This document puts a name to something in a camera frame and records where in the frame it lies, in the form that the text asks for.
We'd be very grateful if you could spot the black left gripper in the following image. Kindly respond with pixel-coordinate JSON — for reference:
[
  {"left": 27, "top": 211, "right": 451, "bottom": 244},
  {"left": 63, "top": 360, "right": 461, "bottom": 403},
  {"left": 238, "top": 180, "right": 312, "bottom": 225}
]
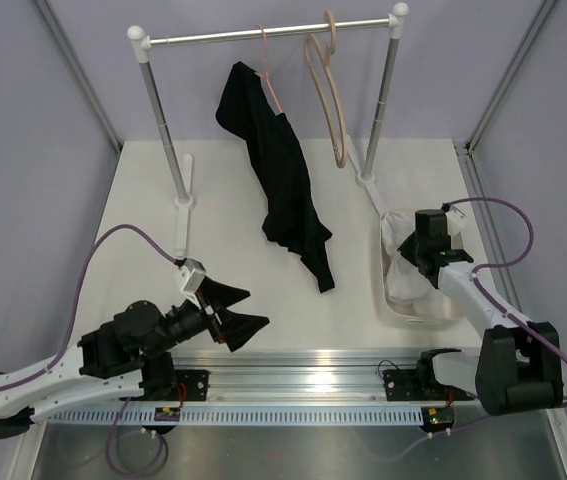
[{"left": 145, "top": 277, "right": 269, "bottom": 358}]

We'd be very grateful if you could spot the white t shirt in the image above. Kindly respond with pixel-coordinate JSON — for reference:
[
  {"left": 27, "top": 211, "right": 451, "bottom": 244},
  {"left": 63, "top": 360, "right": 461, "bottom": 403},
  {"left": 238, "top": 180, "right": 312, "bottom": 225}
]
[{"left": 380, "top": 209, "right": 457, "bottom": 319}]

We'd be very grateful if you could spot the beige wooden hanger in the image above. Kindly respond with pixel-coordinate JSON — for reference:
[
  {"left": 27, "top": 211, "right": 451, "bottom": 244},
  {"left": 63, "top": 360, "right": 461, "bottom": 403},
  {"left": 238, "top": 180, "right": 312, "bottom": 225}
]
[{"left": 304, "top": 10, "right": 348, "bottom": 169}]

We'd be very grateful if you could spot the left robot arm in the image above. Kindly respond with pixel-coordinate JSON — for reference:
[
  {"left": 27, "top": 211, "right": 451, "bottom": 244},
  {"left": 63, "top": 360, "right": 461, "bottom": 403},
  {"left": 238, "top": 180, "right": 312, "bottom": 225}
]
[{"left": 0, "top": 279, "right": 270, "bottom": 440}]

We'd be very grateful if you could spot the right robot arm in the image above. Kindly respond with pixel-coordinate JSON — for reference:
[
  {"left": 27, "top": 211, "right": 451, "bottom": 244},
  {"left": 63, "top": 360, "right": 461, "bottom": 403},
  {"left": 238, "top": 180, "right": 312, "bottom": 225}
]
[{"left": 381, "top": 209, "right": 564, "bottom": 416}]

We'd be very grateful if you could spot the black t shirt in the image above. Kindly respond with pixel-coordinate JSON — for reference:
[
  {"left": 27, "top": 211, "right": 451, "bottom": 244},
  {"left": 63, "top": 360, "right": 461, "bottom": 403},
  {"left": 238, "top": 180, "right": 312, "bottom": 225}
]
[{"left": 215, "top": 61, "right": 335, "bottom": 293}]

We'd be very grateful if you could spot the white plastic bin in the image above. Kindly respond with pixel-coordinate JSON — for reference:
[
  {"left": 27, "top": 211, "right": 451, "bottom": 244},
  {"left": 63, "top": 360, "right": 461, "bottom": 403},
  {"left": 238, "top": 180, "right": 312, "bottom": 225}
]
[{"left": 376, "top": 207, "right": 467, "bottom": 329}]

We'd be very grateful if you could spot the silver clothes rack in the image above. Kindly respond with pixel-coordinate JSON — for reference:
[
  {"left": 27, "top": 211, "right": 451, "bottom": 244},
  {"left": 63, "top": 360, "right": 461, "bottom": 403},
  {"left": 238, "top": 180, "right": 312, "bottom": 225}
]
[{"left": 126, "top": 1, "right": 410, "bottom": 259}]

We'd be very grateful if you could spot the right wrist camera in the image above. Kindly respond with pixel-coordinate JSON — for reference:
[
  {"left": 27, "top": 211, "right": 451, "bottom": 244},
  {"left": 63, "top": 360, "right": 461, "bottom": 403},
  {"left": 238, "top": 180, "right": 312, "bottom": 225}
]
[{"left": 441, "top": 204, "right": 467, "bottom": 237}]

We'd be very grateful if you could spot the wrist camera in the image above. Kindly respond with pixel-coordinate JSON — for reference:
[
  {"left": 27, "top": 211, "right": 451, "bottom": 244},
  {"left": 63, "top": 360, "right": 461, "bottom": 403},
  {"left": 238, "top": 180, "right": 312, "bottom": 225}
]
[
  {"left": 441, "top": 204, "right": 467, "bottom": 237},
  {"left": 176, "top": 258, "right": 207, "bottom": 305}
]

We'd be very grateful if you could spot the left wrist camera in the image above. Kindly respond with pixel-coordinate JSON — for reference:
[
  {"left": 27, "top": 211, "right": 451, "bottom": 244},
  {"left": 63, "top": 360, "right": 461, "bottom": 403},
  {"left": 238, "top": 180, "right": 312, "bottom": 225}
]
[{"left": 176, "top": 258, "right": 207, "bottom": 305}]

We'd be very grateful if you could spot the aluminium rail base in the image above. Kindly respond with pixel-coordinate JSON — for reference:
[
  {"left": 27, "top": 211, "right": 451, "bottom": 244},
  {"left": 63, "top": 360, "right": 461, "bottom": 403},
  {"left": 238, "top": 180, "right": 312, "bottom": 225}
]
[{"left": 135, "top": 351, "right": 473, "bottom": 406}]

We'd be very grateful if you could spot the white slotted cable duct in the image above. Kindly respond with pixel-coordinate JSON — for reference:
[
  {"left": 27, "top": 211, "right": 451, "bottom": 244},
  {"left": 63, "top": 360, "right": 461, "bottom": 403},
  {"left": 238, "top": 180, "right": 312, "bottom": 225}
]
[{"left": 48, "top": 402, "right": 424, "bottom": 426}]

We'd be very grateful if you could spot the pink wire hanger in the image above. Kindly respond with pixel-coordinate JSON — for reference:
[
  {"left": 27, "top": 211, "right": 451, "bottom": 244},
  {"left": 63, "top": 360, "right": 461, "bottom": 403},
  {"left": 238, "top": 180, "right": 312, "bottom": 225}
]
[{"left": 256, "top": 24, "right": 284, "bottom": 114}]

